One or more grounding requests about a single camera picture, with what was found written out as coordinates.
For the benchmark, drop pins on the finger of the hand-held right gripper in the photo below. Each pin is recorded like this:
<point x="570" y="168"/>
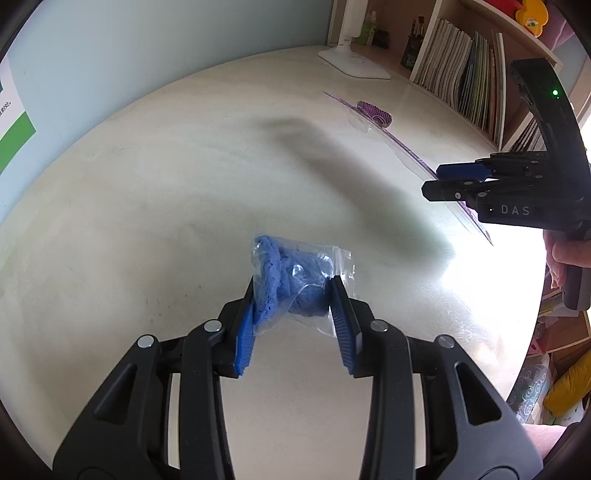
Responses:
<point x="461" y="170"/>
<point x="455" y="190"/>

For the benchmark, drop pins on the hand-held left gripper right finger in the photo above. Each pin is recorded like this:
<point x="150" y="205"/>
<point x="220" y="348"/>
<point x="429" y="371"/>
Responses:
<point x="344" y="334"/>

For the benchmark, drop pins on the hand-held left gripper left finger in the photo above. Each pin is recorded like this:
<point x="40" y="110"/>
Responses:
<point x="244" y="341"/>

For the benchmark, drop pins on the blue clay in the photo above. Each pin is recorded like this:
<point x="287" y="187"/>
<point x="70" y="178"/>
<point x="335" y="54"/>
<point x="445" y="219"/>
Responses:
<point x="291" y="281"/>

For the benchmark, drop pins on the clear purple plastic packaging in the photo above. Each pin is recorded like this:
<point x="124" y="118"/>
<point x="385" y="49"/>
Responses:
<point x="383" y="120"/>

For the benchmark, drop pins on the person's right hand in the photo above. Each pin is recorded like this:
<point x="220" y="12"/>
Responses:
<point x="570" y="251"/>

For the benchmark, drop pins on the row of white-spined booklets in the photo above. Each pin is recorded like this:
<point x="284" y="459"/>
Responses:
<point x="461" y="74"/>

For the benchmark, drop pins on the dark pen holder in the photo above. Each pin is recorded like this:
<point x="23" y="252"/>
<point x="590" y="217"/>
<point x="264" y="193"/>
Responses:
<point x="412" y="48"/>

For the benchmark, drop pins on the small dark jar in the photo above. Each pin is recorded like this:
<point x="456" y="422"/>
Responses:
<point x="381" y="38"/>

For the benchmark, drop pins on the white lamp base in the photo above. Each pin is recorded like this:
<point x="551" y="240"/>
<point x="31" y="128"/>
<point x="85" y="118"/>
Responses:
<point x="353" y="55"/>

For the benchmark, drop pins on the yellow toy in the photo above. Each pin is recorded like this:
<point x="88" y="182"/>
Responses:
<point x="533" y="16"/>

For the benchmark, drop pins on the green and white bottle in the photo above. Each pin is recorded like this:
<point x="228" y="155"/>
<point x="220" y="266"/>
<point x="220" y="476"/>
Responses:
<point x="368" y="27"/>

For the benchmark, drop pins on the yellow pillow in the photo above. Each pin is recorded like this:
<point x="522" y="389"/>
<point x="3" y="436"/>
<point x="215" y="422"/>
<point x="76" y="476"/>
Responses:
<point x="570" y="390"/>

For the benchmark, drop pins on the green and white wall poster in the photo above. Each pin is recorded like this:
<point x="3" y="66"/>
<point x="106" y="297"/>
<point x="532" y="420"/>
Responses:
<point x="16" y="134"/>

